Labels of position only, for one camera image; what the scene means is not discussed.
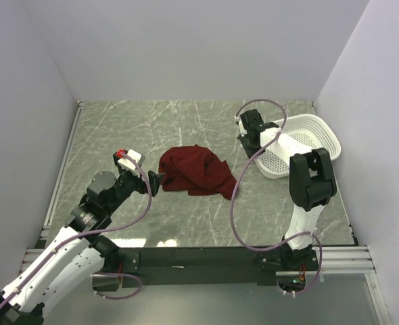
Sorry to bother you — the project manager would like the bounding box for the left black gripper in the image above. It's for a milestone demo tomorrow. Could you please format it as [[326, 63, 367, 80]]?
[[105, 169, 164, 215]]

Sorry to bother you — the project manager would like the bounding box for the dark red t-shirt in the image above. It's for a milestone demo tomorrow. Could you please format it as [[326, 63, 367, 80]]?
[[158, 145, 236, 200]]

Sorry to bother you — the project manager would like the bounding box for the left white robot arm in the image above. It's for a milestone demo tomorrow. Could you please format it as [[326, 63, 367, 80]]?
[[0, 169, 164, 324]]

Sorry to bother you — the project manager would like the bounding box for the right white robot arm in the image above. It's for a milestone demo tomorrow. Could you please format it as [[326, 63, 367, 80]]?
[[235, 109, 341, 270]]

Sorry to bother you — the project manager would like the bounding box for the white plastic laundry basket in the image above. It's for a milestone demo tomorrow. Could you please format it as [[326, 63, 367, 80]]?
[[255, 114, 341, 179]]

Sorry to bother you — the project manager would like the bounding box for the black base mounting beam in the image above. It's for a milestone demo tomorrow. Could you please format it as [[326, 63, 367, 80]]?
[[102, 246, 319, 286]]

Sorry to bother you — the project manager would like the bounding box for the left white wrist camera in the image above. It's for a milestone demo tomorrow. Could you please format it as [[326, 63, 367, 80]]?
[[113, 149, 145, 175]]

